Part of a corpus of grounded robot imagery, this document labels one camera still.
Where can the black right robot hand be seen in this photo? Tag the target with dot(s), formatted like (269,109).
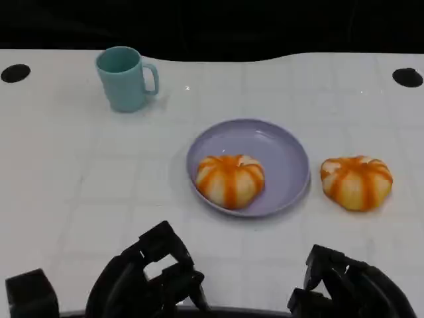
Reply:
(364,288)

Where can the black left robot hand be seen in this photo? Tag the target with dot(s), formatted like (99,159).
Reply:
(122,285)

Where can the orange white toy bread roll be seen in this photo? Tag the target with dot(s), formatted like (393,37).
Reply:
(230,180)
(356,183)

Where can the dark robot torso edge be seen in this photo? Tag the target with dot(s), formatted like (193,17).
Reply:
(245,313)

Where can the lilac plate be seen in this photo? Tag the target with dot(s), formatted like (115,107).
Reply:
(281,149)

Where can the pale green mug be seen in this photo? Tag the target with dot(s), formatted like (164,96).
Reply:
(123,81)

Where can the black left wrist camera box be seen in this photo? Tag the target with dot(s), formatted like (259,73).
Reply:
(31,295)

